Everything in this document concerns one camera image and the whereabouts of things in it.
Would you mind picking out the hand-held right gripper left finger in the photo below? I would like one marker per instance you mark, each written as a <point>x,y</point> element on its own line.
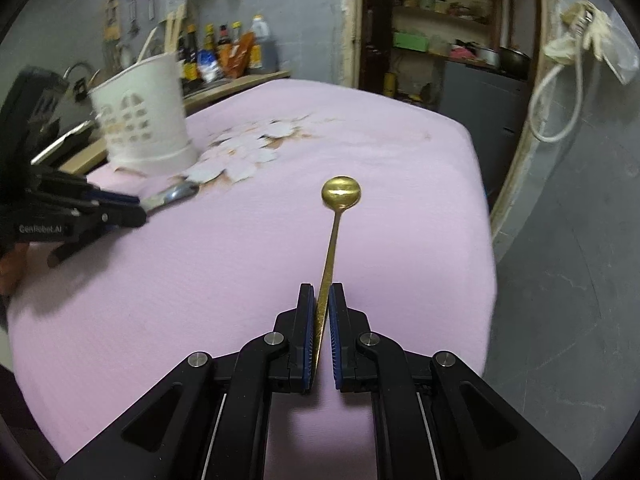
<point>310,350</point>

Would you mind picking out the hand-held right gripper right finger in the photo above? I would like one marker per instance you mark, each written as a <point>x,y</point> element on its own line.
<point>336,350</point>

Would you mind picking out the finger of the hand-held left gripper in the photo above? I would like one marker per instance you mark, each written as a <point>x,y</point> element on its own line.
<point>120,216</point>
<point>75,190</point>

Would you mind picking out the silver spoon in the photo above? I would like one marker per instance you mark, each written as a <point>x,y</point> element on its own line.
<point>175,194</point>

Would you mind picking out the white utensil holder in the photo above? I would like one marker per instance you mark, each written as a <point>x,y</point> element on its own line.
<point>145,120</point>

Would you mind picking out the gold spoon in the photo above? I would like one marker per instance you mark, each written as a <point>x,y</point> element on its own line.
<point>341,191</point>

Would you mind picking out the person's left hand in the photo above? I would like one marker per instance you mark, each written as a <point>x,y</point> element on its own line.
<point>11,267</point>

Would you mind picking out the metal faucet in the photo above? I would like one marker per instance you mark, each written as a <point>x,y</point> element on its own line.
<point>80,67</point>

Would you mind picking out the pink printed cloth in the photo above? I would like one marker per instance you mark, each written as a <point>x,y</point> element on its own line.
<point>250,260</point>

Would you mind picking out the wooden knife holder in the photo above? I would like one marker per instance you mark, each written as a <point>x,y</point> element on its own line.
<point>112,12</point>

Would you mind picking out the dark sauce bottle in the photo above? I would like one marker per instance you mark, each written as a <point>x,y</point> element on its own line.
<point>191,55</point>
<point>180,57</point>

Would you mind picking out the blue white packet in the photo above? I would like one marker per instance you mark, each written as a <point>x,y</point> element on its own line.
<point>210,67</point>

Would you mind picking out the wooden counter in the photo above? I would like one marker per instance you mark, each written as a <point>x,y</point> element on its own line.
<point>250,79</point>

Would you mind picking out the yellow cap bottle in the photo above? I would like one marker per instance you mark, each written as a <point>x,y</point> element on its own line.
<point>209,40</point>
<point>237,34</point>

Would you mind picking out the orange snack packet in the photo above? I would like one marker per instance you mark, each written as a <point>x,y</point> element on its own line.
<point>237,57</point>

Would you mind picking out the red cap bottle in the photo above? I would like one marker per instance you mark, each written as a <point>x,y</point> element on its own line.
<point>224,42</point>

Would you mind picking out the large oil bottle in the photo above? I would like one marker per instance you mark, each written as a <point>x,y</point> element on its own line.
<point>264,47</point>

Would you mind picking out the grey cabinet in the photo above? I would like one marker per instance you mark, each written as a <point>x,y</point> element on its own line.
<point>485,125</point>

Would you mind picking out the green box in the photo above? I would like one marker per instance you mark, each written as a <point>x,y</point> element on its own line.
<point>410,42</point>

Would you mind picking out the black pot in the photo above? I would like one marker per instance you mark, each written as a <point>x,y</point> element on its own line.
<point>515,62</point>

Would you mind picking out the wooden shelf unit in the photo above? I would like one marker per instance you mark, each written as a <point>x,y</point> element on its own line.
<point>445,5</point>

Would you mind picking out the clear plastic bag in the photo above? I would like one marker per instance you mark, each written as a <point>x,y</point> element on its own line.
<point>622,62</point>

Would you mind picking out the black wall socket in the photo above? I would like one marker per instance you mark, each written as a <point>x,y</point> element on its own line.
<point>79,89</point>

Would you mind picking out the white wall box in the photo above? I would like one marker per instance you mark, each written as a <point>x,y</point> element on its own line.
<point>175,1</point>

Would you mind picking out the wooden door frame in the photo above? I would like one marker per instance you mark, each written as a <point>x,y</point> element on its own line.
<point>352,25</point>

